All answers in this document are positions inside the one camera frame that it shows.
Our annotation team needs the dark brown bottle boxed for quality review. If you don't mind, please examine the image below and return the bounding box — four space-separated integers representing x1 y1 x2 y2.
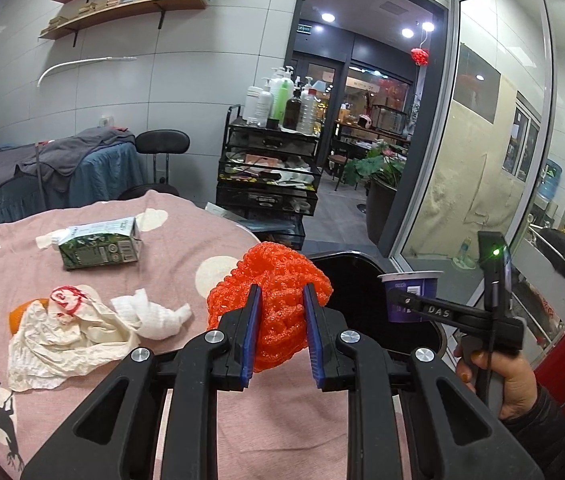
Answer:
282 91 303 131

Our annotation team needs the black trash bin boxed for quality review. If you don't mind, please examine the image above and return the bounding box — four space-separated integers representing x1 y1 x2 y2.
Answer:
307 251 451 363

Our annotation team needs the glass door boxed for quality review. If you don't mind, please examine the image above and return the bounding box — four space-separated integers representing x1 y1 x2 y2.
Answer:
387 0 563 286

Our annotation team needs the water cooler bottle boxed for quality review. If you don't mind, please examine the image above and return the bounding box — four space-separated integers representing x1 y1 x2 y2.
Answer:
537 160 562 202

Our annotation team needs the potted plant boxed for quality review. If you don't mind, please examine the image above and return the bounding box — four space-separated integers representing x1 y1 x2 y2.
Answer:
343 142 408 247

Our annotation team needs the clear plastic bottle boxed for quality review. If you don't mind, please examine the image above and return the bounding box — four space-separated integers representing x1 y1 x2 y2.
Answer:
297 77 319 136

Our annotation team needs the plain white bottle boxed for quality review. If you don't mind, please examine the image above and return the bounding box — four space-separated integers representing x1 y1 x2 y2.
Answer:
244 86 263 126

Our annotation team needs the small white paper scrap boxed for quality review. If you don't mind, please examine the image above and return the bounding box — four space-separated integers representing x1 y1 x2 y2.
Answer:
36 229 69 252

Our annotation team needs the grey blanket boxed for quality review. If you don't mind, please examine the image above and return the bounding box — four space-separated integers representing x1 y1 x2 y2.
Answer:
0 127 136 193

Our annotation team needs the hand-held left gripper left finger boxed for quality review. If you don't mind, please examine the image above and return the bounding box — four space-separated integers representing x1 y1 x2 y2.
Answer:
20 284 264 480

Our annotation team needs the white pump bottle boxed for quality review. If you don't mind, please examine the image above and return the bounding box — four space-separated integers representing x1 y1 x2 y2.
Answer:
257 77 276 128

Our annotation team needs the person's right forearm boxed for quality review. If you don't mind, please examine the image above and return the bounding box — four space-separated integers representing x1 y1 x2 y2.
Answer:
500 385 565 480

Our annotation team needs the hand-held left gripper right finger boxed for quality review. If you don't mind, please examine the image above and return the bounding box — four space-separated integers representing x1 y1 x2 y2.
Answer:
303 282 546 480

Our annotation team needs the blue covered massage bed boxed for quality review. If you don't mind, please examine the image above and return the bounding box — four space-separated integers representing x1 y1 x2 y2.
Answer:
0 127 148 235

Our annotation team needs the white crumpled tissue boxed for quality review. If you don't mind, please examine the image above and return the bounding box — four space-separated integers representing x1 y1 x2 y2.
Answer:
111 287 193 339

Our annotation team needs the black chair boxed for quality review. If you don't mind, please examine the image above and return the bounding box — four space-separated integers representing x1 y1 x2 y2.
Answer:
117 130 190 202

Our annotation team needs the green pump bottle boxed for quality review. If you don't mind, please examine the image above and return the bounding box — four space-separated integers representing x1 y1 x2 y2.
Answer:
270 66 296 121

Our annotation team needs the person's right hand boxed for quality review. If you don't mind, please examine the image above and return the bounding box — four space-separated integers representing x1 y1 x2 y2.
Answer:
454 345 538 421

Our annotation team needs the purple yogurt cup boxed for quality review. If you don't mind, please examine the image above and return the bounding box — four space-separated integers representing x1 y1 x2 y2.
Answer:
379 270 444 323

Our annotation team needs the white curved pipe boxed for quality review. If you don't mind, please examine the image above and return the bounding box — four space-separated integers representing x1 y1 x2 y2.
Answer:
37 56 137 88

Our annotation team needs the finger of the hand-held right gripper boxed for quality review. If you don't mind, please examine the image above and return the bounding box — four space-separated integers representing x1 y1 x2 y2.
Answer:
391 290 496 322

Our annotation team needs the green milk carton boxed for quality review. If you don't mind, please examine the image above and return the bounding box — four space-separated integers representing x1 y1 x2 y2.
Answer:
55 216 142 271

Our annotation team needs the cream crumpled paper bag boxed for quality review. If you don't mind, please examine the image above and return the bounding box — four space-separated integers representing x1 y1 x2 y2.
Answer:
8 285 140 392

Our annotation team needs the red foam net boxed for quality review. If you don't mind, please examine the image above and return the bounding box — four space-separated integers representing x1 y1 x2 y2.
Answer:
206 241 336 373

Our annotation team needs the black drawer cart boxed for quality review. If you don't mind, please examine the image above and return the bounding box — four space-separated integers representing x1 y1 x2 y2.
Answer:
216 105 323 251

